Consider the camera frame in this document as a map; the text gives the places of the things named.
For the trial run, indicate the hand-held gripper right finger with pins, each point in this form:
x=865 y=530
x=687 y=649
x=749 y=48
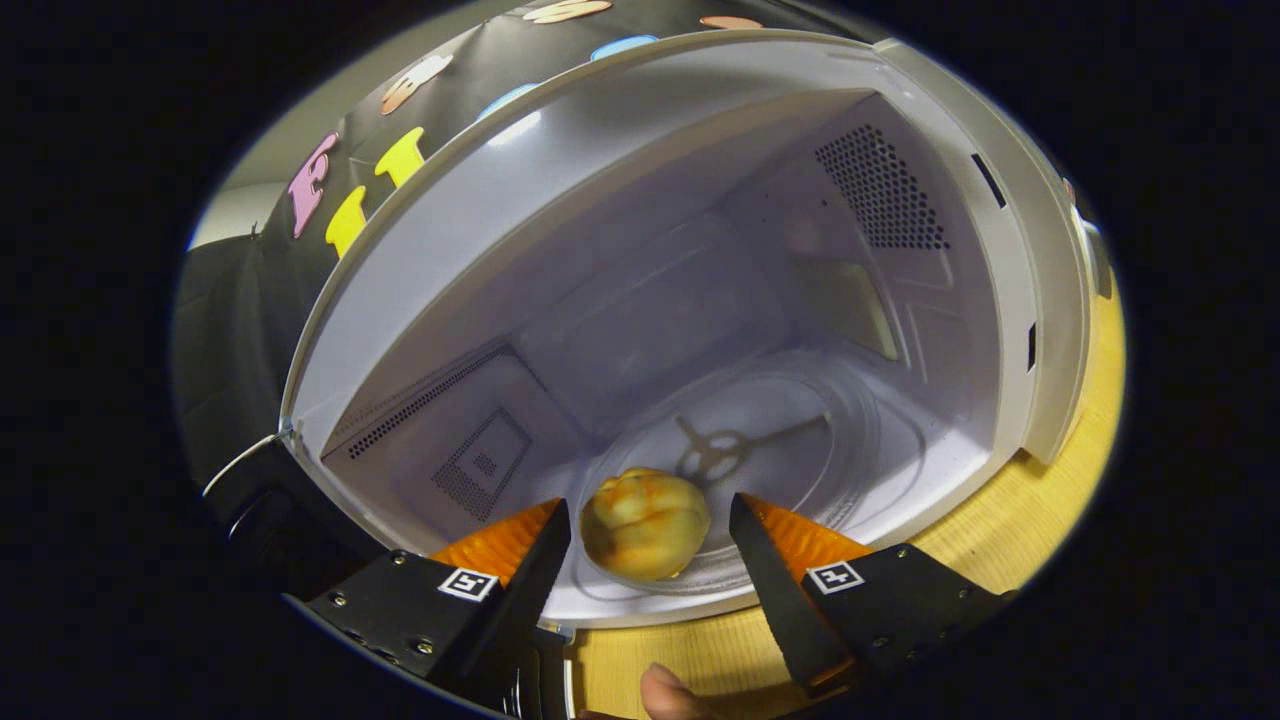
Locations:
x=780 y=600

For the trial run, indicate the golden bread roll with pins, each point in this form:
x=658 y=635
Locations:
x=645 y=525

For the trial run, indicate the white microwave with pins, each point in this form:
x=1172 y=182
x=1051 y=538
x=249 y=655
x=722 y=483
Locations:
x=650 y=300

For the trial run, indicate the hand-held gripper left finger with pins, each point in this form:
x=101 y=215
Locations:
x=525 y=590

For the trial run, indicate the glass microwave turntable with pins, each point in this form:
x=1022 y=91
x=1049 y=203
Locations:
x=810 y=470

